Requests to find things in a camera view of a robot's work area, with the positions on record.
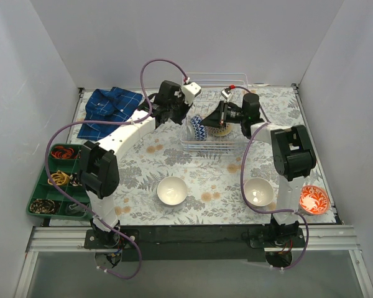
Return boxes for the brown lattice pattern bowl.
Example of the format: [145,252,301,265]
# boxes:
[211,124,232,137]

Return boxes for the blue zigzag pattern bowl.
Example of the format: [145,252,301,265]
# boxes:
[191,115,208,142]

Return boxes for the plain white bowl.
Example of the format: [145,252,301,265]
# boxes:
[157,176,188,206]
[244,178,274,207]

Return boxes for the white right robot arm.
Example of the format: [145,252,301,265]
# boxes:
[201,88,316,247]

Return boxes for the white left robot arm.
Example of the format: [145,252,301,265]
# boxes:
[78,81,201,248]

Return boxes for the blue plaid shirt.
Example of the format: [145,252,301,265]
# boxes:
[77,87,143,142]

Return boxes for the floral patterned table mat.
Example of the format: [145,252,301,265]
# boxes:
[49,86,339,227]

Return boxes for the red floral pattern bowl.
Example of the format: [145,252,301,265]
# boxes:
[300,185,331,215]

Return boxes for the red rubber bands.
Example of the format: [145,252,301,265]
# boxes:
[50,146,77,160]

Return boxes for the yellow rubber bands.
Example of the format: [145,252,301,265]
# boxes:
[47,170,70,186]

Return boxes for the green compartment tray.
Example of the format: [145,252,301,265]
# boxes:
[26,143,91,222]

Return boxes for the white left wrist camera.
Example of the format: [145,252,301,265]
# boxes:
[181,82,201,106]

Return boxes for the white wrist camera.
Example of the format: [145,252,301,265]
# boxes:
[221,85,235,102]
[181,82,201,106]

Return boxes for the white wire dish rack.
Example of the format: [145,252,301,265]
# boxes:
[180,72,249,153]

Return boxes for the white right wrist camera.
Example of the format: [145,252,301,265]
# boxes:
[221,85,235,102]

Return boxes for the grey hair ties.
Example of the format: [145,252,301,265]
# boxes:
[64,201,88,215]

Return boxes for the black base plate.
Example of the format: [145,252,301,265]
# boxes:
[84,225,305,261]

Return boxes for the brown patterned hair ties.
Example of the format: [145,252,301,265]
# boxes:
[30,199,58,215]

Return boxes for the aluminium frame rail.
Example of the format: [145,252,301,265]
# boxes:
[26,226,97,252]

